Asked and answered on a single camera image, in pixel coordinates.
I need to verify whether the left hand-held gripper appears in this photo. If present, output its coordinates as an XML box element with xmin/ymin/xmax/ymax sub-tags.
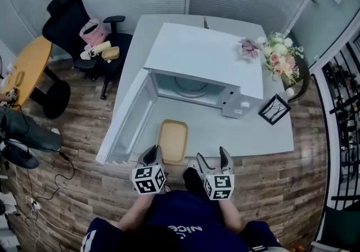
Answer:
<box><xmin>130</xmin><ymin>146</ymin><xmax>167</xmax><ymax>196</ymax></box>

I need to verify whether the round wooden table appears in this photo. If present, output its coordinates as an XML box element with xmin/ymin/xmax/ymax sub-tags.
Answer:
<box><xmin>8</xmin><ymin>35</ymin><xmax>71</xmax><ymax>120</ymax></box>

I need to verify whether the black floor cable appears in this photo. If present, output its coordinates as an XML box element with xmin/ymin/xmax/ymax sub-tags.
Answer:
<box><xmin>16</xmin><ymin>148</ymin><xmax>76</xmax><ymax>201</ymax></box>

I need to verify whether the pastel flower bouquet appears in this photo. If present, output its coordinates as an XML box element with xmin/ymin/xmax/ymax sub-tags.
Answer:
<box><xmin>263</xmin><ymin>31</ymin><xmax>304</xmax><ymax>86</ymax></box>

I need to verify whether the person's left forearm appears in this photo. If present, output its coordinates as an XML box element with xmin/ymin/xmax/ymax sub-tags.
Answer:
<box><xmin>114</xmin><ymin>193</ymin><xmax>158</xmax><ymax>231</ymax></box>

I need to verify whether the yellow tray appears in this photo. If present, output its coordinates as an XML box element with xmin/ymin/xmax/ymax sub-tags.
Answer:
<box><xmin>155</xmin><ymin>119</ymin><xmax>189</xmax><ymax>165</ymax></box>

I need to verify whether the person's navy shirt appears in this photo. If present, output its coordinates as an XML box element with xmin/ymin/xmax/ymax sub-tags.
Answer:
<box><xmin>81</xmin><ymin>188</ymin><xmax>282</xmax><ymax>252</ymax></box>

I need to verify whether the small leafy plant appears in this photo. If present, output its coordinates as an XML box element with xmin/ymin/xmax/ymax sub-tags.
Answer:
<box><xmin>238</xmin><ymin>36</ymin><xmax>264</xmax><ymax>60</ymax></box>

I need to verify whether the white rectangular table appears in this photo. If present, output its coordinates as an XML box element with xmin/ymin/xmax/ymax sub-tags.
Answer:
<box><xmin>111</xmin><ymin>13</ymin><xmax>295</xmax><ymax>159</ymax></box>

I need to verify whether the person's black trouser leg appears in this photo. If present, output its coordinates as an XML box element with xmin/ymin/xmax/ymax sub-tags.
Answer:
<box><xmin>182</xmin><ymin>166</ymin><xmax>204</xmax><ymax>194</ymax></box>

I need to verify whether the black metal railing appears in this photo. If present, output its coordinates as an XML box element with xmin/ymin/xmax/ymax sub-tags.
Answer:
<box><xmin>320</xmin><ymin>39</ymin><xmax>360</xmax><ymax>209</ymax></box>

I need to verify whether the pink bag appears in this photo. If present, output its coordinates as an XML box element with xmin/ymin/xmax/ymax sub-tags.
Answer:
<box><xmin>79</xmin><ymin>18</ymin><xmax>110</xmax><ymax>45</ymax></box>

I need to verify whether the person's right forearm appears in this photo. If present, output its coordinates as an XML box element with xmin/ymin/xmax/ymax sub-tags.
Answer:
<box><xmin>218</xmin><ymin>197</ymin><xmax>245</xmax><ymax>235</ymax></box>

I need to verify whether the small tan box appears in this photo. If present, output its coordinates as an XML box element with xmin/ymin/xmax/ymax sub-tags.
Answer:
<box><xmin>101</xmin><ymin>46</ymin><xmax>121</xmax><ymax>63</ymax></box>

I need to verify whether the black office chair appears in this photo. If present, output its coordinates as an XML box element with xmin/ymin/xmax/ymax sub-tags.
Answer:
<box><xmin>42</xmin><ymin>0</ymin><xmax>133</xmax><ymax>100</ymax></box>

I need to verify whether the black picture frame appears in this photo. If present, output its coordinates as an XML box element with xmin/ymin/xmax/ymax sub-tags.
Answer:
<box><xmin>258</xmin><ymin>93</ymin><xmax>292</xmax><ymax>126</ymax></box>

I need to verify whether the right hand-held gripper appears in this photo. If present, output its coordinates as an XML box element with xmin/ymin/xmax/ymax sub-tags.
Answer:
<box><xmin>196</xmin><ymin>146</ymin><xmax>236</xmax><ymax>201</ymax></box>

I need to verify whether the dark brown chair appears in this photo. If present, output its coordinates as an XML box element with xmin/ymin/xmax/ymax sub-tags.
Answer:
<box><xmin>281</xmin><ymin>58</ymin><xmax>311</xmax><ymax>103</ymax></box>

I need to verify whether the white microwave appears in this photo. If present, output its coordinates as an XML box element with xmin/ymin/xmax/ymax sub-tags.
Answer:
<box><xmin>95</xmin><ymin>22</ymin><xmax>265</xmax><ymax>166</ymax></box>

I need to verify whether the cream roll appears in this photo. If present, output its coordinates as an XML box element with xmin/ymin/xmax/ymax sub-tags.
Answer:
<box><xmin>80</xmin><ymin>40</ymin><xmax>112</xmax><ymax>59</ymax></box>

